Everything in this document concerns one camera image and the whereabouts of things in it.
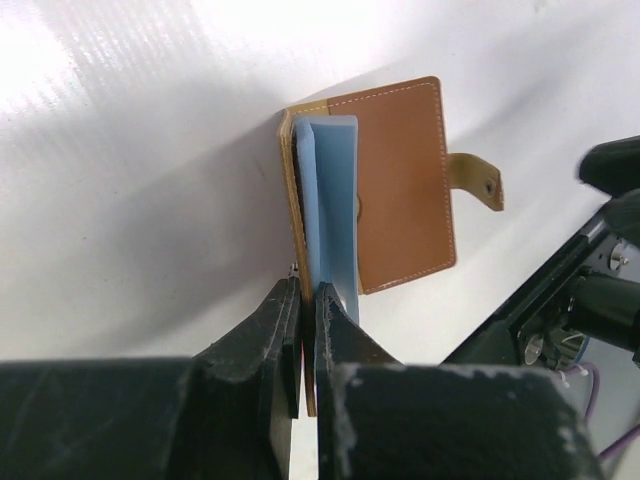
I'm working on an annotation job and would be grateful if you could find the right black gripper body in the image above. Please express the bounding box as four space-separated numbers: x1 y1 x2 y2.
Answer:
446 136 639 371

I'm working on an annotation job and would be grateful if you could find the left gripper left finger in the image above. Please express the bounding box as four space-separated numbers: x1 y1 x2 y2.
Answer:
193 277 301 479

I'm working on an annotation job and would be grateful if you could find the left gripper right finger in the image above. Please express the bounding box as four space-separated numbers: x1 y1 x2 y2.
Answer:
315 283 403 479

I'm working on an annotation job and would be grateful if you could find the brown leather card holder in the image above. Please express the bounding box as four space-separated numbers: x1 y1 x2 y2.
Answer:
277 76 504 416

